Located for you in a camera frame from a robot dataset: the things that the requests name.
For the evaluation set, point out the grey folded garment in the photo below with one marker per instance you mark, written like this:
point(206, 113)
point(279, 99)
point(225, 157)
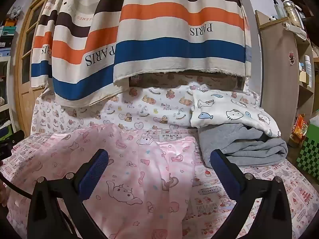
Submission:
point(249, 147)

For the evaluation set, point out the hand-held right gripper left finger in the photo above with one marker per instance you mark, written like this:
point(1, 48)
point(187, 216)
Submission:
point(95, 169)

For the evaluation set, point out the orange snack packet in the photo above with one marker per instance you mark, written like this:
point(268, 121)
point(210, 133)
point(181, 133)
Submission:
point(299, 128)

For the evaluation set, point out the cartoon sticker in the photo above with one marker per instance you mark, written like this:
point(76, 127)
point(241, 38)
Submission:
point(292, 57)

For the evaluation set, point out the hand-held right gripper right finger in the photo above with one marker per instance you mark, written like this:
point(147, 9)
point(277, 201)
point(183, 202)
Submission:
point(221, 170)

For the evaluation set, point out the green checkered box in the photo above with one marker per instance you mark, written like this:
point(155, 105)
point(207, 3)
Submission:
point(310, 151)

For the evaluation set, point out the white bear-print bed sheet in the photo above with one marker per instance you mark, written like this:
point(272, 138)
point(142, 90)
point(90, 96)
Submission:
point(149, 109)

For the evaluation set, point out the pink printed pants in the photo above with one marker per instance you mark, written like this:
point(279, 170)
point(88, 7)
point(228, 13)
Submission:
point(139, 179)

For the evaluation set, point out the white cat-print garment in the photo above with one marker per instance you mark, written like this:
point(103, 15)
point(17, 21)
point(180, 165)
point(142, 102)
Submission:
point(224, 109)

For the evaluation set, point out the wooden door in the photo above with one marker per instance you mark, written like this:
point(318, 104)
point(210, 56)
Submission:
point(27, 54)

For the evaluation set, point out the grey plush toy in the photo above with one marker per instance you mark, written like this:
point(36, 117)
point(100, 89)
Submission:
point(16, 12)

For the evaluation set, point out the striped curtain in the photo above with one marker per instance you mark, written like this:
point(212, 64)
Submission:
point(154, 37)

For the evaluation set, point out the wooden shelf unit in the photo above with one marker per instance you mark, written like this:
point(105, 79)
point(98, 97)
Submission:
point(276, 79)

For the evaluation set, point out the gold glitter jar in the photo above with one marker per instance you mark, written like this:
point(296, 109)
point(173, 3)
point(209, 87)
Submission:
point(292, 13)

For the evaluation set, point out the white spray bottle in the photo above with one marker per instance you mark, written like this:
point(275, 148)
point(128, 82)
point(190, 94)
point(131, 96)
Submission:
point(308, 72)

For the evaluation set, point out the white lint roller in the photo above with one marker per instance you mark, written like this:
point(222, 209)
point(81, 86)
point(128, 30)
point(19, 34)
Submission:
point(295, 31)

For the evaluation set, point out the pink patchwork-print bed sheet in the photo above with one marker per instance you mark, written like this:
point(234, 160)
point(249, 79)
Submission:
point(214, 204)

